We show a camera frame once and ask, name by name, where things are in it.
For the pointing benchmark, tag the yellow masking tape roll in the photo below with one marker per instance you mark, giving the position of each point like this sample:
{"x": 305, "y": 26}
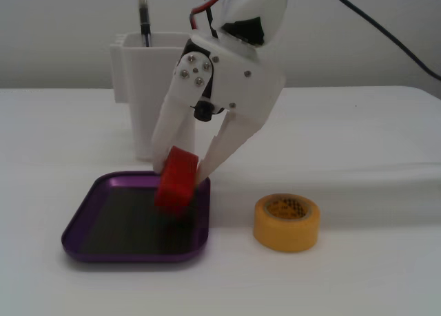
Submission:
{"x": 286, "y": 226}

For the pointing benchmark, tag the white plastic box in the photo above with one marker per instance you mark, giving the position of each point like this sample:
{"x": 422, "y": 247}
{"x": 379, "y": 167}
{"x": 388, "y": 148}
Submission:
{"x": 138, "y": 89}

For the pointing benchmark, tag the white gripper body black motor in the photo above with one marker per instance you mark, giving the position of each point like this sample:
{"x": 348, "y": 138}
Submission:
{"x": 246, "y": 83}

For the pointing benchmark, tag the black ballpoint pen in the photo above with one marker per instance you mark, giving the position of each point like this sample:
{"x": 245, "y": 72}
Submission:
{"x": 144, "y": 16}

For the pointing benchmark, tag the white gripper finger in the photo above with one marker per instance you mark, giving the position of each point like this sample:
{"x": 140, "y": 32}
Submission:
{"x": 179, "y": 102}
{"x": 231, "y": 140}

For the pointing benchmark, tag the red cube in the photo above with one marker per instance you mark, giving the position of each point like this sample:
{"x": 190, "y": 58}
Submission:
{"x": 177, "y": 183}

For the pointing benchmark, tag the small black camera module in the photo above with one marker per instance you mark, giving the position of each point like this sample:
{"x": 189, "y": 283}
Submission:
{"x": 204, "y": 111}

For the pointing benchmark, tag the purple metal tray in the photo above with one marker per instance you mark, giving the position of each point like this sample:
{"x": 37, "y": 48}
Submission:
{"x": 120, "y": 223}

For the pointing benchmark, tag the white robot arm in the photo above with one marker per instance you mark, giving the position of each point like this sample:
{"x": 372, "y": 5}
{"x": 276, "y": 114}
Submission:
{"x": 256, "y": 9}

